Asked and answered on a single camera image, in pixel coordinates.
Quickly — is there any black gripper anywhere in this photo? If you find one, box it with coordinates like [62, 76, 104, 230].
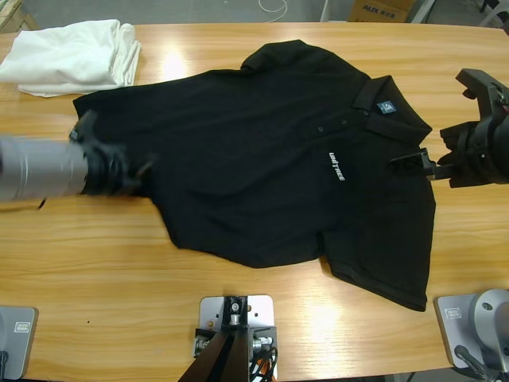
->
[389, 115, 509, 189]
[81, 137, 160, 197]

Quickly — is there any black Unitree polo shirt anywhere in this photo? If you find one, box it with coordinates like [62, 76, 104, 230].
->
[72, 38, 438, 314]

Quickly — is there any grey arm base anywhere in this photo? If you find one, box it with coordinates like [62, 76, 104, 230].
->
[0, 305, 40, 381]
[433, 288, 509, 371]

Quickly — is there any white folded cloth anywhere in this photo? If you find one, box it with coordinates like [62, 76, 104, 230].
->
[0, 18, 142, 99]

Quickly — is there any grey metal leg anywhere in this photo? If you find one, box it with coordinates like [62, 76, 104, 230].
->
[409, 0, 434, 24]

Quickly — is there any AUX cardboard box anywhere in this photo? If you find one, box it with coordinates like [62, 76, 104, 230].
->
[348, 0, 410, 23]

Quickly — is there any silver connector plug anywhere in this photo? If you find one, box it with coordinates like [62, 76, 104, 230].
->
[192, 335, 212, 358]
[252, 336, 275, 353]

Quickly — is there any wooden pallet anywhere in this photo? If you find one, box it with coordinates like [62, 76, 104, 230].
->
[0, 0, 41, 35]

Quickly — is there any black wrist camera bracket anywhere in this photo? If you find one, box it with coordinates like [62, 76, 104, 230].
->
[455, 68, 509, 120]
[69, 110, 98, 142]

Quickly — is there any white mount block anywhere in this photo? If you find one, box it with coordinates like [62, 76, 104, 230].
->
[198, 294, 278, 382]

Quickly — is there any white floor cable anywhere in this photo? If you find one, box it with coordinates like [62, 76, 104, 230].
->
[258, 0, 288, 19]

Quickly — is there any dark camera post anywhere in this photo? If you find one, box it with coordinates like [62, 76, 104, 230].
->
[177, 294, 251, 382]

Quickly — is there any orange cable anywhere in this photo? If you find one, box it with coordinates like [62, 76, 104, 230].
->
[249, 355, 279, 382]

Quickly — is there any black cable at mount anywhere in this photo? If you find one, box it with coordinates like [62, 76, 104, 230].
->
[248, 345, 280, 382]

